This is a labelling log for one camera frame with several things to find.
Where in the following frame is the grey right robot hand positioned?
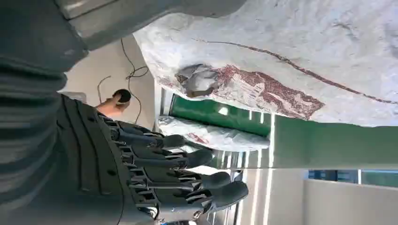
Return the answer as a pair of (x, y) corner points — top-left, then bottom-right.
(0, 0), (249, 225)

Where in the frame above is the person's hand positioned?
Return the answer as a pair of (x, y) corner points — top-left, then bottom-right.
(95, 94), (130, 120)

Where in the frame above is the white parcel bag, red print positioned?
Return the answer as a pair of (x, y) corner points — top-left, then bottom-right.
(157, 115), (270, 153)

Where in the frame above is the green conveyor belt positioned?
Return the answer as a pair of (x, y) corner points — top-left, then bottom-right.
(169, 94), (398, 170)

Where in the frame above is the thin grey floor cable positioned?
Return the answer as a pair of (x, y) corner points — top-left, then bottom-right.
(96, 75), (112, 105)

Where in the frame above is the black floor cable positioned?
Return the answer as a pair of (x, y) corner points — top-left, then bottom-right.
(120, 38), (150, 125)

